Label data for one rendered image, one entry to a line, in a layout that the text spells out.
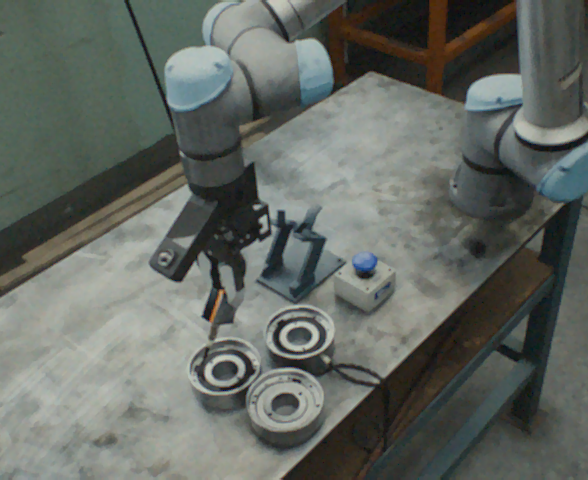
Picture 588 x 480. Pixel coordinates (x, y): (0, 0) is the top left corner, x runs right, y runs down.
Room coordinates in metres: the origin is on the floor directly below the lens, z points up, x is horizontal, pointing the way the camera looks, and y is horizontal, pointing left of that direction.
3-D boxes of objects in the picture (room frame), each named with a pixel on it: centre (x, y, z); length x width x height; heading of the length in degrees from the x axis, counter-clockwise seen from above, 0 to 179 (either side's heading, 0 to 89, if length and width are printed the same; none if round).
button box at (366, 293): (0.88, -0.11, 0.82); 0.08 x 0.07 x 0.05; 133
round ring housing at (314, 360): (0.77, 0.00, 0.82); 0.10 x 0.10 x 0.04
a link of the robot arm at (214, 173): (0.77, 0.09, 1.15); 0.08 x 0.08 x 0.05
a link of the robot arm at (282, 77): (0.82, 0.00, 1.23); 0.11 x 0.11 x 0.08; 22
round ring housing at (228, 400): (0.71, 0.11, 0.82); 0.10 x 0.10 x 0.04
